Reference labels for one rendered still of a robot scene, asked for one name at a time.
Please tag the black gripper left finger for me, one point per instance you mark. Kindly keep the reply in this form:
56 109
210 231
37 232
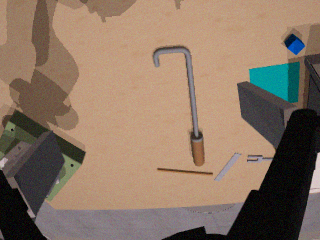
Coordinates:
31 178

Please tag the teal square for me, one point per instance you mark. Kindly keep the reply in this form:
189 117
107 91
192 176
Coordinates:
281 80

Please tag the wooden tool handle with metal rod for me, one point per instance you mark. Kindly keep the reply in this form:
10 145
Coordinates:
196 137

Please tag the small blue cube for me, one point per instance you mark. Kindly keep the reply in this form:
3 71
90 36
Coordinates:
294 44

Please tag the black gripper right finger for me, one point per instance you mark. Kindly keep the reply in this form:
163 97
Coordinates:
276 210

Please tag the grey wrench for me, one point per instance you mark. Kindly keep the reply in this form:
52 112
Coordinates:
260 159

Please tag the grey flat bar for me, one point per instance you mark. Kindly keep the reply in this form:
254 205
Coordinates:
227 166

